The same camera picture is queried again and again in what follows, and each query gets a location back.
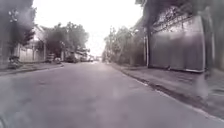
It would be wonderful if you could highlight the row of trees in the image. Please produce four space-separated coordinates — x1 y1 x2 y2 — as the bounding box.
101 18 148 67

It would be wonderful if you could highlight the pole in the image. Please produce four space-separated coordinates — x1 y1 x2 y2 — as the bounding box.
143 33 150 68

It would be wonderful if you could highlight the vehicle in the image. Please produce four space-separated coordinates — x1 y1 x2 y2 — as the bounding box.
65 54 78 64

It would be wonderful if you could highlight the grey asphalt road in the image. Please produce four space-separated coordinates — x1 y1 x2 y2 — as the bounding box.
0 61 224 128

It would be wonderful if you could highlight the large dark tree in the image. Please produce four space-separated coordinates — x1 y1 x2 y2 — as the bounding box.
41 21 90 63

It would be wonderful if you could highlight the grey concrete pavement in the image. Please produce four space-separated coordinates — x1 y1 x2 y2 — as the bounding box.
109 62 224 120

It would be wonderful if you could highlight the grey pavement strip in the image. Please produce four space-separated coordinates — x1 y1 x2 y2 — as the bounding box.
0 61 64 76

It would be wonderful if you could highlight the grey metal gate wall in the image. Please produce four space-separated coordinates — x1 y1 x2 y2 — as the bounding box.
143 6 224 74

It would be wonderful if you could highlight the pale wall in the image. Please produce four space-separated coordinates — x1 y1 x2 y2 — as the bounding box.
13 26 48 64

